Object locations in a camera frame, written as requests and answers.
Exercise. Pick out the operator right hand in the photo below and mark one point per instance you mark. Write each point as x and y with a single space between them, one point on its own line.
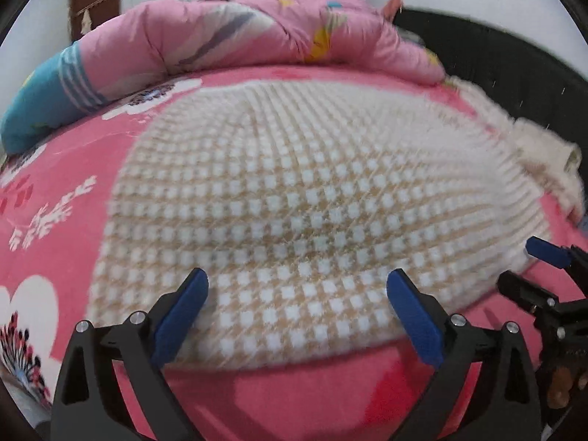
568 374

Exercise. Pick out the beige white houndstooth garment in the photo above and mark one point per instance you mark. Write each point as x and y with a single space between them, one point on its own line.
297 199

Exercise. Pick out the black padded headboard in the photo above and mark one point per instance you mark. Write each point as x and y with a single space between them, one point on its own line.
525 80

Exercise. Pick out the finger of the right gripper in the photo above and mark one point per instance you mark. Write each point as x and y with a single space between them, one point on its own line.
570 259
526 295

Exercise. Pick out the pink and blue quilt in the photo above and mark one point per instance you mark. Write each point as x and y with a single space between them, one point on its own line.
158 40

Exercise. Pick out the cream fuzzy cloth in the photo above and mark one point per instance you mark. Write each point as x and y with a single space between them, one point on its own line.
552 161

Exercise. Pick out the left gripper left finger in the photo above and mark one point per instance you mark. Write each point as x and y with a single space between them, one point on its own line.
88 403

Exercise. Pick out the pink floral fleece blanket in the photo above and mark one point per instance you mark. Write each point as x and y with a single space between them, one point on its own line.
54 207

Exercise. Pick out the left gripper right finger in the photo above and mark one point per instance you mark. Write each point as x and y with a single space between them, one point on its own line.
505 402

